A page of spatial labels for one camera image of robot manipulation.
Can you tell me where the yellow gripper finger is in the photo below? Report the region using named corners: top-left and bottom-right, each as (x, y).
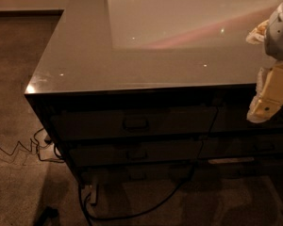
top-left (246, 61), bottom-right (283, 123)
top-left (245, 20), bottom-right (269, 44)

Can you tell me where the drawer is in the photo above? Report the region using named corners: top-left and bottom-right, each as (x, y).
top-left (50, 106), bottom-right (217, 141)
top-left (69, 139), bottom-right (202, 167)
top-left (211, 105), bottom-right (283, 133)
top-left (81, 163), bottom-right (193, 185)
top-left (199, 134), bottom-right (283, 158)

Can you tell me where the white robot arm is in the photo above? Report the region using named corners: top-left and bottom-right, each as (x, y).
top-left (245, 1), bottom-right (283, 123)

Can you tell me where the dark glossy drawer cabinet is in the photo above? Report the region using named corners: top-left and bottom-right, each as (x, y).
top-left (25, 0), bottom-right (283, 185)

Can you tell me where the thick black floor cable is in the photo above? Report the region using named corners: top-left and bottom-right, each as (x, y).
top-left (77, 104), bottom-right (220, 226)

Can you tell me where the thin black tangled cable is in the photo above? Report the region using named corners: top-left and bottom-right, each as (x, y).
top-left (0, 127), bottom-right (65, 164)

